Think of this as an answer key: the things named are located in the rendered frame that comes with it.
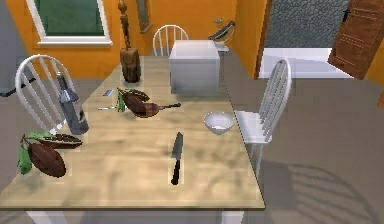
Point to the brown ham with bone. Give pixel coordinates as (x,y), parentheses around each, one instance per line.
(150,109)

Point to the white bowl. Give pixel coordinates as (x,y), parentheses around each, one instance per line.
(218,122)

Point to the white box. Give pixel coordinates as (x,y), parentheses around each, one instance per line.
(194,68)

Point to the brown cocoa pods with leaves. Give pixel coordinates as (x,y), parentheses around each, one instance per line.
(46,158)
(132,100)

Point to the white spindle-back chair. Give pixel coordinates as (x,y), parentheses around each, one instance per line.
(36,90)
(256,125)
(165,38)

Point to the grey curved desk lamp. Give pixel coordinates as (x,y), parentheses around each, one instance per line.
(222,33)

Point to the light wooden dining table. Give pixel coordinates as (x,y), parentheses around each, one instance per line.
(133,173)

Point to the thin silver pen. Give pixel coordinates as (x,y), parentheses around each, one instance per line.
(107,108)

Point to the small grey card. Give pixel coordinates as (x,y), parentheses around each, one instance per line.
(108,93)

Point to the grey glass bottle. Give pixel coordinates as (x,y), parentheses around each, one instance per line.
(74,111)

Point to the white-framed window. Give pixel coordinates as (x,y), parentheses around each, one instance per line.
(71,18)

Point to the brown wooden room door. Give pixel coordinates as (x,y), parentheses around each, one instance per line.
(358,36)

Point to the framed wall picture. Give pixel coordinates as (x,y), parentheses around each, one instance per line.
(144,15)

